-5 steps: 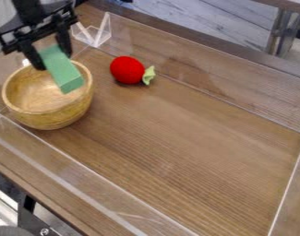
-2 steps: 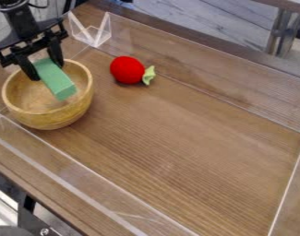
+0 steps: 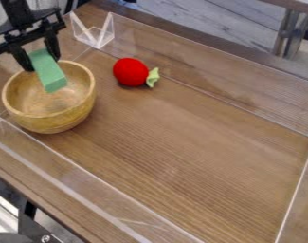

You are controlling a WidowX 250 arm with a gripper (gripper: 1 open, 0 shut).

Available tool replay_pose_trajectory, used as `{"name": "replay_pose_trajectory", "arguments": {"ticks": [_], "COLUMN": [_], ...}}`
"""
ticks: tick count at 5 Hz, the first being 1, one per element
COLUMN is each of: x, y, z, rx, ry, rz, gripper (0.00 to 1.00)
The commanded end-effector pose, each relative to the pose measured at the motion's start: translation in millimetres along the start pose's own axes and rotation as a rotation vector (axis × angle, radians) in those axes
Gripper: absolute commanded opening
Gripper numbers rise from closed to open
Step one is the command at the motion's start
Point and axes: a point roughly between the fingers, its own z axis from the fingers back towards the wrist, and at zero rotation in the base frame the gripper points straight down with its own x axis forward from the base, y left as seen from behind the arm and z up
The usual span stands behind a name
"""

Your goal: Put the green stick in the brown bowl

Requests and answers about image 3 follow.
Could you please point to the clear acrylic corner bracket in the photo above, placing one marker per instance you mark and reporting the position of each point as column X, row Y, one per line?
column 96, row 37

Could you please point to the red plush strawberry toy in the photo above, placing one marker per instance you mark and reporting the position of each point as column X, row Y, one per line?
column 133, row 73

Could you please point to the metal table leg background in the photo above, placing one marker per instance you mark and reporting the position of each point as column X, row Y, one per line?
column 290, row 34

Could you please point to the brown wooden bowl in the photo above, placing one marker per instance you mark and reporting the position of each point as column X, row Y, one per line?
column 50, row 113

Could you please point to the black table frame leg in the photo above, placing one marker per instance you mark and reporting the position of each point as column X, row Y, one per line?
column 20, row 227

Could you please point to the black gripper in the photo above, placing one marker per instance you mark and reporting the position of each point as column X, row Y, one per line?
column 26, row 21

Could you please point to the green rectangular stick block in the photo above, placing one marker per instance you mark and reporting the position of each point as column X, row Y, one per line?
column 50, row 73

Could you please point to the clear acrylic barrier wall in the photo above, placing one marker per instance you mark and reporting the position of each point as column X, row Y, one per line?
column 84, row 202

